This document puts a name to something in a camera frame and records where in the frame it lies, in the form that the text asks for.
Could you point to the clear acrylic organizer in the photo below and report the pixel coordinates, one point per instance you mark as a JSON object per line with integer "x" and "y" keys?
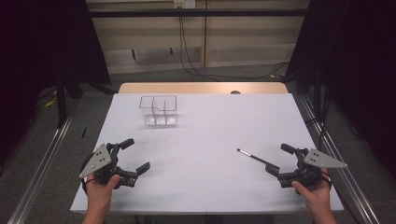
{"x": 158, "y": 112}

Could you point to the black makeup brush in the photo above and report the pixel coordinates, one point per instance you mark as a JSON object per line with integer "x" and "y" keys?
{"x": 255, "y": 158}

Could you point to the person's right hand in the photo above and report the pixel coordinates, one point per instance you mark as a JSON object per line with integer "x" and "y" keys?
{"x": 316, "y": 197}

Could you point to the metal floor rail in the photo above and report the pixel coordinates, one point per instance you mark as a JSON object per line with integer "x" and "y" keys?
{"x": 43, "y": 161}
{"x": 339, "y": 161}

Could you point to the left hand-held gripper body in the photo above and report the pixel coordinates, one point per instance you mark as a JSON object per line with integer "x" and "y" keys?
{"x": 99, "y": 160}

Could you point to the black metal stand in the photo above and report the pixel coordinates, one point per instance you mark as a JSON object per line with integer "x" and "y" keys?
{"x": 61, "y": 102}

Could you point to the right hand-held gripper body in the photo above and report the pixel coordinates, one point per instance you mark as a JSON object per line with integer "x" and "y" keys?
{"x": 320, "y": 161}

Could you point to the white power outlet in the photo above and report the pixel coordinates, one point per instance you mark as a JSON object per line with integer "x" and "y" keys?
{"x": 184, "y": 3}

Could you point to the black curtain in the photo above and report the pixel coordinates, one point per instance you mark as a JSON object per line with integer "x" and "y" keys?
{"x": 358, "y": 62}
{"x": 37, "y": 46}

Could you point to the black frame bar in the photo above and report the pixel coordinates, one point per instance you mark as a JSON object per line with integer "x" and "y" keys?
{"x": 199, "y": 13}

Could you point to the person's left hand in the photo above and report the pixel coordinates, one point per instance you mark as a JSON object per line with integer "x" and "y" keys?
{"x": 99, "y": 193}

